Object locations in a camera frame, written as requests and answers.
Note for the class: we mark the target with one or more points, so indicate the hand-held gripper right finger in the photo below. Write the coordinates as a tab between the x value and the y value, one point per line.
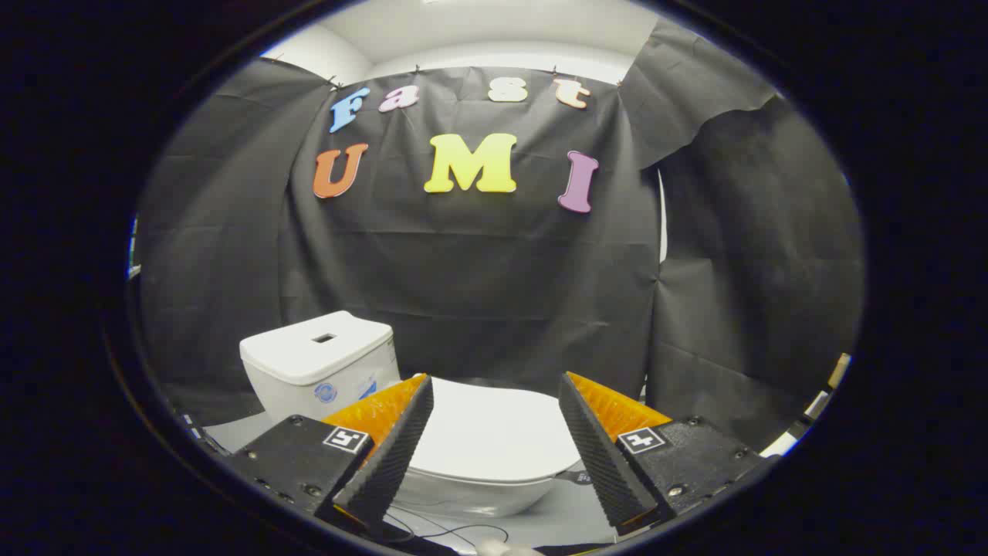
598	455

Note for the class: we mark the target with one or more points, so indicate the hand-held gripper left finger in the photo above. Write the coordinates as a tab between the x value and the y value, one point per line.
394	455

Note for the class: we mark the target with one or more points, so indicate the white toilet lid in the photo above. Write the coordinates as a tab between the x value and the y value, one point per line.
494	432

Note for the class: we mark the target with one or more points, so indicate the black backdrop cloth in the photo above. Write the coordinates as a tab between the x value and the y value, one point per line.
478	270

